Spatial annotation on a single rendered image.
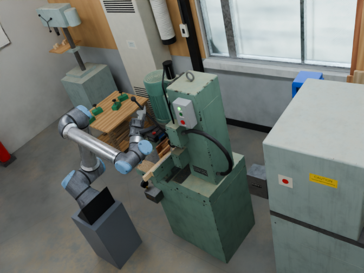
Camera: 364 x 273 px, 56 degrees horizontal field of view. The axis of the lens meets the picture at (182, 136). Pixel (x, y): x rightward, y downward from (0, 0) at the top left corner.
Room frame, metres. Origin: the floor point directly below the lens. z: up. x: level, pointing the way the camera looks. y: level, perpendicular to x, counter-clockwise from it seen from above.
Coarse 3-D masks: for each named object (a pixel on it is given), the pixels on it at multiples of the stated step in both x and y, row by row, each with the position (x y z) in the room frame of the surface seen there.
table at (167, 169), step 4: (152, 152) 1.97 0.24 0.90; (156, 152) 1.96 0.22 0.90; (148, 156) 1.94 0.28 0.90; (152, 156) 1.93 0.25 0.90; (156, 156) 1.92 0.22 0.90; (148, 160) 1.90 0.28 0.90; (152, 160) 1.88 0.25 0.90; (156, 160) 1.87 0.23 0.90; (172, 160) 1.82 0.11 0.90; (168, 164) 1.79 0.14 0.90; (172, 164) 1.81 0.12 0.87; (136, 168) 1.85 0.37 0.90; (164, 168) 1.76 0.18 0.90; (168, 168) 1.78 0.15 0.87; (140, 172) 1.82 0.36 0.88; (144, 172) 1.79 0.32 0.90; (160, 172) 1.74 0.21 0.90; (164, 172) 1.75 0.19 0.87; (152, 176) 1.72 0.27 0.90; (160, 176) 1.73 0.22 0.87; (164, 176) 1.75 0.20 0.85; (152, 180) 1.74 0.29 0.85; (156, 180) 1.70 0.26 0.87; (160, 180) 1.72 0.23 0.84
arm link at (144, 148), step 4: (144, 140) 1.60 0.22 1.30; (136, 144) 1.61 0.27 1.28; (140, 144) 1.57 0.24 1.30; (144, 144) 1.58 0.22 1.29; (148, 144) 1.58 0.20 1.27; (132, 148) 1.57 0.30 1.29; (136, 148) 1.56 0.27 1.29; (140, 148) 1.55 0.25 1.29; (144, 148) 1.55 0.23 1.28; (148, 148) 1.56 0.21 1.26; (136, 152) 1.53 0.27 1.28; (140, 152) 1.54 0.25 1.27; (144, 152) 1.53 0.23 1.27; (148, 152) 1.54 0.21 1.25; (140, 156) 1.52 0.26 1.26; (144, 156) 1.54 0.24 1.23
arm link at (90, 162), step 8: (72, 112) 1.98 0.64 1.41; (80, 112) 1.98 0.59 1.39; (88, 112) 2.00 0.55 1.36; (80, 120) 1.95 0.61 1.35; (88, 120) 2.01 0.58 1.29; (80, 128) 1.97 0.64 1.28; (88, 128) 2.01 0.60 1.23; (80, 152) 2.05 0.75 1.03; (88, 152) 2.03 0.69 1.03; (88, 160) 2.04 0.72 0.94; (96, 160) 2.10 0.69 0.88; (80, 168) 2.11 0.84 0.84; (88, 168) 2.06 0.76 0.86; (96, 168) 2.07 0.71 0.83; (104, 168) 2.13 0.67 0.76; (88, 176) 2.04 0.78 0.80; (96, 176) 2.07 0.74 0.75
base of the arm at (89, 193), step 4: (88, 188) 1.96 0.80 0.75; (92, 188) 1.97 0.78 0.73; (84, 192) 1.92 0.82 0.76; (88, 192) 1.92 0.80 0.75; (92, 192) 1.92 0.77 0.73; (96, 192) 1.93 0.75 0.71; (80, 196) 1.91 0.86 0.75; (84, 196) 1.90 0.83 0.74; (88, 196) 1.89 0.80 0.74; (92, 196) 1.89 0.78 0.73; (76, 200) 1.92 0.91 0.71; (80, 200) 1.89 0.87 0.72; (84, 200) 1.87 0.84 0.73; (88, 200) 1.86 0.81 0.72; (80, 204) 1.87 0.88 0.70; (84, 204) 1.85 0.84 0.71; (80, 208) 1.87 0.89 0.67
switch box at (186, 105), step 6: (174, 102) 1.61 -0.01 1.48; (180, 102) 1.59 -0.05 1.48; (186, 102) 1.58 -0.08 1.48; (174, 108) 1.61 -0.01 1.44; (186, 108) 1.55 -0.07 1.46; (192, 108) 1.57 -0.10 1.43; (186, 114) 1.55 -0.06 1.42; (192, 114) 1.57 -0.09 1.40; (180, 120) 1.59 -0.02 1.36; (186, 120) 1.56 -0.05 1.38; (192, 120) 1.56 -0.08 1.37; (186, 126) 1.57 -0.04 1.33; (192, 126) 1.55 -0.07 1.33
